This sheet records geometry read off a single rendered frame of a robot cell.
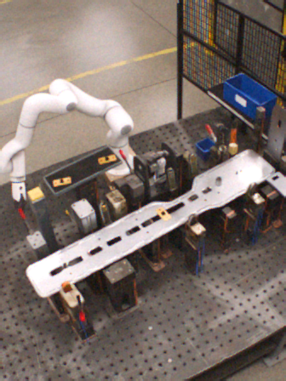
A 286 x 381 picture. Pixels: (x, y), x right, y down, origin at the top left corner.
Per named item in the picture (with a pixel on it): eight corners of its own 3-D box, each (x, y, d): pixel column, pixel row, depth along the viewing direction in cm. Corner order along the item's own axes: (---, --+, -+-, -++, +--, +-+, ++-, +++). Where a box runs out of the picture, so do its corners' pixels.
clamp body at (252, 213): (247, 250, 246) (257, 208, 221) (233, 235, 253) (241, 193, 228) (260, 241, 250) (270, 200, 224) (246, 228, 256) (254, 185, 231)
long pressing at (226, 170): (43, 304, 196) (42, 303, 195) (22, 269, 209) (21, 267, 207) (277, 173, 244) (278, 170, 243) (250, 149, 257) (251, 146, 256)
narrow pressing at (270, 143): (279, 161, 248) (288, 113, 223) (265, 149, 255) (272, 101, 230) (279, 161, 248) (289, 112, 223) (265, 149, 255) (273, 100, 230)
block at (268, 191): (261, 235, 252) (270, 202, 231) (249, 223, 259) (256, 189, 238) (274, 227, 255) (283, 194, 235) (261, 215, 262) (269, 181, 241)
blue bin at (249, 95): (257, 122, 266) (260, 105, 256) (222, 97, 283) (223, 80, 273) (275, 113, 272) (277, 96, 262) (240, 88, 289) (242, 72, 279)
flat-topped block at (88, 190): (89, 237, 256) (77, 180, 223) (82, 228, 261) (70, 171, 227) (105, 230, 259) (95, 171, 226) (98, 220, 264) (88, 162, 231)
